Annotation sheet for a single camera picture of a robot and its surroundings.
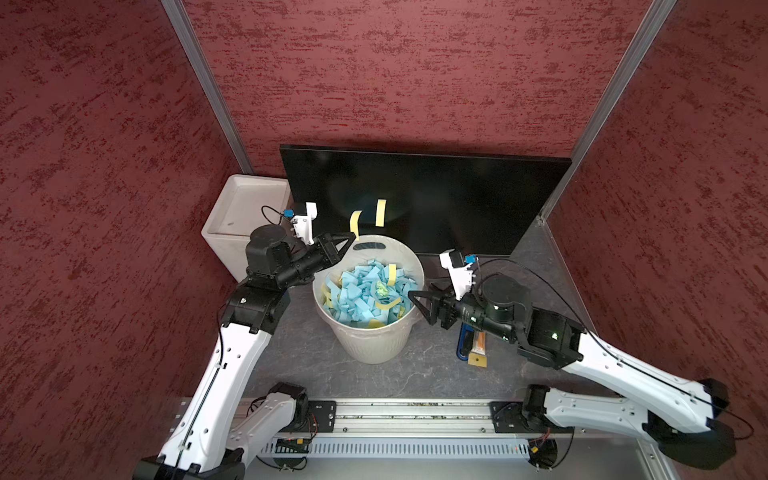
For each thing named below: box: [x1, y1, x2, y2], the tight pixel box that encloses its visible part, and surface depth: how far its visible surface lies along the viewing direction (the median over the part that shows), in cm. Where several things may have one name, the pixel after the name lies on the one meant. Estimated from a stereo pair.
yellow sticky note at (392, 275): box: [388, 264, 396, 286], surface depth 77 cm
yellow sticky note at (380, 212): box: [375, 199, 387, 227], surface depth 71 cm
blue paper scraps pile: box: [322, 260, 418, 328], surface depth 76 cm
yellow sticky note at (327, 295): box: [322, 283, 333, 308], surface depth 75 cm
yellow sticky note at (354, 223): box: [350, 210, 363, 241], surface depth 65 cm
